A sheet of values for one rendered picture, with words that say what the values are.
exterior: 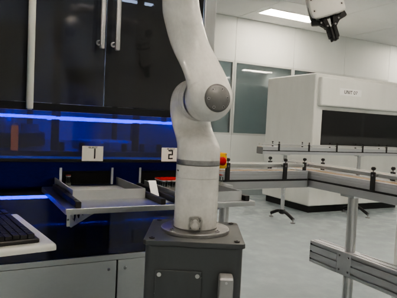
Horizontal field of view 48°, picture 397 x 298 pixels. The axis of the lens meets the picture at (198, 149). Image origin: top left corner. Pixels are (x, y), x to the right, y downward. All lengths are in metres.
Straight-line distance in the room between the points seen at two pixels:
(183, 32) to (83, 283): 1.15
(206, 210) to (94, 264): 0.83
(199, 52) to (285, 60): 7.04
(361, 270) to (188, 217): 1.35
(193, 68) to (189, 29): 0.10
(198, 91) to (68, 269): 1.04
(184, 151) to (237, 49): 6.48
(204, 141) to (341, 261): 1.43
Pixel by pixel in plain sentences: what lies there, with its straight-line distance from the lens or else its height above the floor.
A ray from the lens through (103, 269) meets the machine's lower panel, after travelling 1.96.
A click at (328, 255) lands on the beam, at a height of 0.50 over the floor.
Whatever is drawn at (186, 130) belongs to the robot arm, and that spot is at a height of 1.14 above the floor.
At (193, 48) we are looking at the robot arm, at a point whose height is 1.35.
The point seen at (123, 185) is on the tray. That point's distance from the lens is 1.88.
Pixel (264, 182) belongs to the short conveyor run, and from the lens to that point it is 2.37.
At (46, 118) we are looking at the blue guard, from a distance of 1.81.
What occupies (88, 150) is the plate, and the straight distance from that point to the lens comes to 1.84.
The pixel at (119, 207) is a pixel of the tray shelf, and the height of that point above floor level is 0.88.
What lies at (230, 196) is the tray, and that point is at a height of 0.90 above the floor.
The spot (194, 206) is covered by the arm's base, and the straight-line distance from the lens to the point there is 1.21.
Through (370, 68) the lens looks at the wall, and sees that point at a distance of 9.64.
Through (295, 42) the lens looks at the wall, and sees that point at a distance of 8.38.
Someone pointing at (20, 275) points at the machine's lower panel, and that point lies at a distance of 1.90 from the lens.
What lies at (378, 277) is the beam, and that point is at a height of 0.49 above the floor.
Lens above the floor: 1.15
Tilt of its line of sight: 3 degrees down
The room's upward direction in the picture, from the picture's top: 3 degrees clockwise
